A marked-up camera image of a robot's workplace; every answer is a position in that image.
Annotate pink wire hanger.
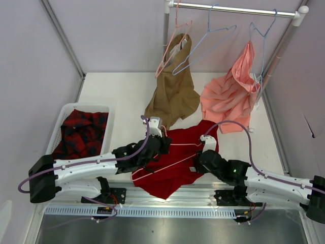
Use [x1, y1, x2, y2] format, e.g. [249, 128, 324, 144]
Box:
[130, 125, 203, 182]

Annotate red skirt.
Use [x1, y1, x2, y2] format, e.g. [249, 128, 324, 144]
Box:
[132, 120, 214, 200]

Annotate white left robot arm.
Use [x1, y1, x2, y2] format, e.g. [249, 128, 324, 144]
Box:
[28, 135, 172, 203]

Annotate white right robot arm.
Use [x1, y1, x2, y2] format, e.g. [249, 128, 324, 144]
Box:
[196, 150, 324, 224]

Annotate tan brown skirt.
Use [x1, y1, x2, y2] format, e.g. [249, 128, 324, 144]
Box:
[144, 35, 200, 129]

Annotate salmon pink skirt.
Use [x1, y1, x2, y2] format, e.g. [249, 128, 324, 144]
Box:
[200, 41, 261, 128]

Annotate light blue empty hanger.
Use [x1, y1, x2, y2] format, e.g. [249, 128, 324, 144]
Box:
[172, 3, 238, 76]

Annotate pink hanger with brown skirt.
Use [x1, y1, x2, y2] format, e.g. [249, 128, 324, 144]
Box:
[155, 1, 193, 78]

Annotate blue hanger with pink skirt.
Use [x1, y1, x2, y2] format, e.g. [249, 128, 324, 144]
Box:
[249, 9, 278, 95]

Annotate white plastic basket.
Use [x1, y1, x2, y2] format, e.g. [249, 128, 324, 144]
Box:
[46, 103, 113, 156]

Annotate red plaid garment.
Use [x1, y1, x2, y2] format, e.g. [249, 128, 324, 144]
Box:
[52, 109, 109, 160]

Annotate metal clothes rack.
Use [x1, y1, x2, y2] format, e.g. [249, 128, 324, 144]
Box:
[163, 1, 309, 99]

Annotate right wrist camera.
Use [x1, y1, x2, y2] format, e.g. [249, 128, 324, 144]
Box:
[200, 135, 217, 153]

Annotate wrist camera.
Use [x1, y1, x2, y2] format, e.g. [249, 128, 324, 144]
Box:
[149, 116, 163, 137]
[200, 135, 217, 153]

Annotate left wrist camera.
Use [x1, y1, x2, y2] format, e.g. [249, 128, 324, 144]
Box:
[149, 116, 163, 137]

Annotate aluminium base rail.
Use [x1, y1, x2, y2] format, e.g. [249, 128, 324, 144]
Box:
[44, 185, 301, 222]

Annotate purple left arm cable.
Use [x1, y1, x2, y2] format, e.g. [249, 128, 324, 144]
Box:
[17, 115, 150, 225]

